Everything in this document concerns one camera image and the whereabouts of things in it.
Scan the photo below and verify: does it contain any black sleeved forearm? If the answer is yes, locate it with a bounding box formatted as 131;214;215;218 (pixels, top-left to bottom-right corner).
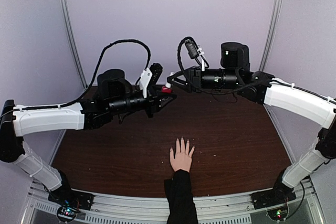
164;169;198;224

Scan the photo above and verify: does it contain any right aluminium corner post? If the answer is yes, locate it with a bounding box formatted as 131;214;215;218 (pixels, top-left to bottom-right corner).
259;0;283;71

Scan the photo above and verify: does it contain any left round circuit board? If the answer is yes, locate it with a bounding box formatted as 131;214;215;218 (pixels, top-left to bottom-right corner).
56;206;80;222

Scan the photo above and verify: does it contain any mannequin hand with long nails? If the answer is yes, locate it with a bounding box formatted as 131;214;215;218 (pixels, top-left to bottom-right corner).
169;137;195;173

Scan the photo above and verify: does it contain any red nail polish bottle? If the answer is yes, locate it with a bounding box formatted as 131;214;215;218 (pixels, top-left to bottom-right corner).
161;86;172;93

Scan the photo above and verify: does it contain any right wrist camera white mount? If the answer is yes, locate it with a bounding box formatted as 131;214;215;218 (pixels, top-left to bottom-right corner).
184;39;209;71

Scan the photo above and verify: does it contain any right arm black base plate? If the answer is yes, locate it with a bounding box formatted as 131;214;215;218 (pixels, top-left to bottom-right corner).
251;189;296;210

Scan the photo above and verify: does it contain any white nail polish cap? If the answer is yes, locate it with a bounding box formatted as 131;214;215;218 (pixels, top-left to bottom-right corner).
165;72;174;89

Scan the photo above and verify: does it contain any right round circuit board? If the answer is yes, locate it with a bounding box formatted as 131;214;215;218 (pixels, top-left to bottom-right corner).
267;206;289;222

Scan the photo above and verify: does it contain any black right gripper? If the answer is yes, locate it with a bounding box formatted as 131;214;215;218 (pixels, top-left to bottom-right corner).
167;65;240;93

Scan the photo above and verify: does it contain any left aluminium corner post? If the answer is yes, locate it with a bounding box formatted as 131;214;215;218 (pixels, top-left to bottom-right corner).
60;0;88;90

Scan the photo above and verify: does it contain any aluminium front frame rail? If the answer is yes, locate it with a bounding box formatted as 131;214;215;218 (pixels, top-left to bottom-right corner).
19;179;325;223

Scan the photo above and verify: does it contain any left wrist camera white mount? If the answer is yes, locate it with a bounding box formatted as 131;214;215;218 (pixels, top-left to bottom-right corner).
139;63;163;99

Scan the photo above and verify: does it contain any aluminium corner post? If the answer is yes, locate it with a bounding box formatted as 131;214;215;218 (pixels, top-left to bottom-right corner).
60;0;88;90
259;0;283;71

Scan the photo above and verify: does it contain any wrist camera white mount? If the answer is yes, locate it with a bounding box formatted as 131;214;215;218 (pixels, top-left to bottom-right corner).
184;39;209;71
139;63;163;99

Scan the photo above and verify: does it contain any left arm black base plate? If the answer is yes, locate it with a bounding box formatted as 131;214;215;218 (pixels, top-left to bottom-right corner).
48;190;94;210

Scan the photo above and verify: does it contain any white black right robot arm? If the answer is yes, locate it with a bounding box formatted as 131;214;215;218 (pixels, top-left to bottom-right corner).
166;37;335;204

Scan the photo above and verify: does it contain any round circuit board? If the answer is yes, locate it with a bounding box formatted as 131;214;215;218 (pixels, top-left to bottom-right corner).
267;206;289;222
56;206;80;222

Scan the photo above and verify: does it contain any black braided left cable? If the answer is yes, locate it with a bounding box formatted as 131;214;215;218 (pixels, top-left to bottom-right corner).
73;39;152;104

